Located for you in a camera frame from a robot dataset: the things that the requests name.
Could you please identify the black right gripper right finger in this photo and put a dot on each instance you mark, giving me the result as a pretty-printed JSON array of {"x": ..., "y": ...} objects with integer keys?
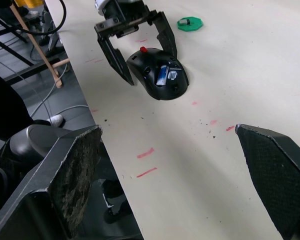
[{"x": 277, "y": 175}]

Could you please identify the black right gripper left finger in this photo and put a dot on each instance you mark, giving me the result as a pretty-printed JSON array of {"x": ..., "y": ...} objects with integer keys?
[{"x": 40, "y": 190}]

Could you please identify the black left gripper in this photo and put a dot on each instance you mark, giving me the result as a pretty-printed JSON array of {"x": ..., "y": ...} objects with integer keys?
[{"x": 125, "y": 15}]

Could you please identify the blue and white battery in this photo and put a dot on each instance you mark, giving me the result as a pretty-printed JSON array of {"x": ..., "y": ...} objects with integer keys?
[{"x": 163, "y": 75}]

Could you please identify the black mouse base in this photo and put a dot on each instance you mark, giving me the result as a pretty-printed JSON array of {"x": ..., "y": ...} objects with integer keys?
[{"x": 150, "y": 82}]

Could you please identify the small silver black usb receiver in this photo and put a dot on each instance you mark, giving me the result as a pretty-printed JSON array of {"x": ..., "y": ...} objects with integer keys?
[{"x": 184, "y": 21}]

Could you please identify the dark grey rounded robot body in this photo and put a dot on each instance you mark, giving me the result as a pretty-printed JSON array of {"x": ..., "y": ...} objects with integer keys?
[{"x": 32, "y": 142}]

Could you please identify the green octagonal tray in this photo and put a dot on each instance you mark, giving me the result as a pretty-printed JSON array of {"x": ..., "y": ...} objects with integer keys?
[{"x": 193, "y": 26}]

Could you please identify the white shoe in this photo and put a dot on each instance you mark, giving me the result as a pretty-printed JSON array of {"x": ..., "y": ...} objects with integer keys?
[{"x": 56, "y": 120}]

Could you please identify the light wooden stand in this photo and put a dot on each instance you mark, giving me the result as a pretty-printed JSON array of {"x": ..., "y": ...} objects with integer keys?
[{"x": 38, "y": 47}]

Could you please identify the yellow crate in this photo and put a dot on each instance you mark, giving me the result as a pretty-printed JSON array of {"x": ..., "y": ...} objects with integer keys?
[{"x": 32, "y": 3}]

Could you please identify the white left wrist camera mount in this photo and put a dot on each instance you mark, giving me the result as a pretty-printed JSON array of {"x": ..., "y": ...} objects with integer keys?
[{"x": 100, "y": 5}]

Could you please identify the black metal frame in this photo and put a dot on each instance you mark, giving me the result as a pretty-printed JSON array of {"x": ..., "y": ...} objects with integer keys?
[{"x": 20, "y": 53}]

